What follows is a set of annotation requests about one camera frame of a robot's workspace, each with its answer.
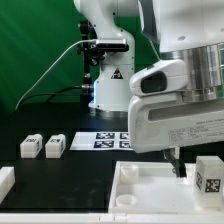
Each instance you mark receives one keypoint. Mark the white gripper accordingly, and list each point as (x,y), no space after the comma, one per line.
(164,121)

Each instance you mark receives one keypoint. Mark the white sheet with tags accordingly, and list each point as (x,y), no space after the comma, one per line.
(100,141)

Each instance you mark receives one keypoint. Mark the white front table rail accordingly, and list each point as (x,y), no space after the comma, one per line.
(108,219)

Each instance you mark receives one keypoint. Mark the white left obstacle wall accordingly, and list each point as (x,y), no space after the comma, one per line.
(7,180)

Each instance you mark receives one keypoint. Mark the black camera stand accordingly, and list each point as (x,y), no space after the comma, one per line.
(87,50)

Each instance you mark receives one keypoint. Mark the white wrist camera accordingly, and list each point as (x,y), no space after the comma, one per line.
(165,76)

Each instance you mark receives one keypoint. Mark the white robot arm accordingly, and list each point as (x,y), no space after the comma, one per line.
(189,30)

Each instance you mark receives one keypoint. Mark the white square tabletop part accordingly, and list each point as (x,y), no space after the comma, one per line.
(154,188)

